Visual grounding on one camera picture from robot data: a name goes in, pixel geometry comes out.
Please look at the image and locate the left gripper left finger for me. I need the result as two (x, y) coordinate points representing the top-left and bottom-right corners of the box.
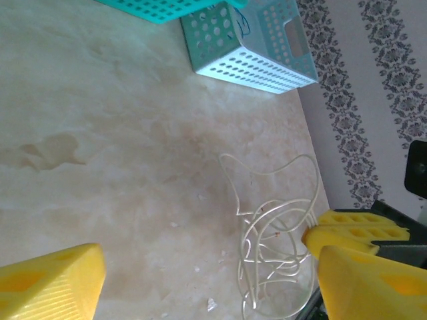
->
(0, 243), (107, 320)

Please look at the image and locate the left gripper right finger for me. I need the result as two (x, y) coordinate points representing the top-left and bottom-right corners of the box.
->
(318, 245), (427, 320)

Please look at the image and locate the pile of rubber bands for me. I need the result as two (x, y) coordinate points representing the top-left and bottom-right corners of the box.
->
(218, 153), (323, 317)

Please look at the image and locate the thin blue cable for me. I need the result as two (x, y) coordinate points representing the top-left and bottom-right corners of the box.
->
(230, 5), (252, 38)

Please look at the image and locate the light blue plastic basket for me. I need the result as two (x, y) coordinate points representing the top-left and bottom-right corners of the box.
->
(181, 0), (320, 97)

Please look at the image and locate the teal plastic basket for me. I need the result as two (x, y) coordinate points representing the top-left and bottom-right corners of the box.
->
(93, 0), (250, 25)

